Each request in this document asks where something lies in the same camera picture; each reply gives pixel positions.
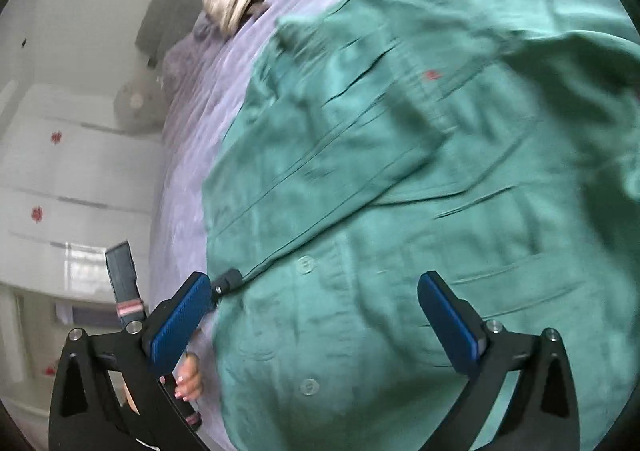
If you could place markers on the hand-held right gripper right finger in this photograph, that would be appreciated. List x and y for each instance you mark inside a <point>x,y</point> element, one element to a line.
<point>450,326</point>

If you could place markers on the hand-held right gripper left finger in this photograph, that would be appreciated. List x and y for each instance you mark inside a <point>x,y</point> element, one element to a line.
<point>175,326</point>

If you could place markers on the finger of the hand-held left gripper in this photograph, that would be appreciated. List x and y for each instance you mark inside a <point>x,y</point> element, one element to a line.
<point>227,281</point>

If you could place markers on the green button shirt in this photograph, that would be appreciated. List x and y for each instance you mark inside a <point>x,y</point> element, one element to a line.
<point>400,181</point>

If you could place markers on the person's left hand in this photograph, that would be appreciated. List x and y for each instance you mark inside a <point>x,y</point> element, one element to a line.
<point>189,383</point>

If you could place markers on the white wardrobe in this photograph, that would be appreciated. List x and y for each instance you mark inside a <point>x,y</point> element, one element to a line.
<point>75,166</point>

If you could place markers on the lavender embossed blanket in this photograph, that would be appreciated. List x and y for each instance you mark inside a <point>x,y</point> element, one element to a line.
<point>200,131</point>

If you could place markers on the white standing fan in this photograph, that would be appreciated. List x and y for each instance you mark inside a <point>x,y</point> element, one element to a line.
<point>137,103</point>

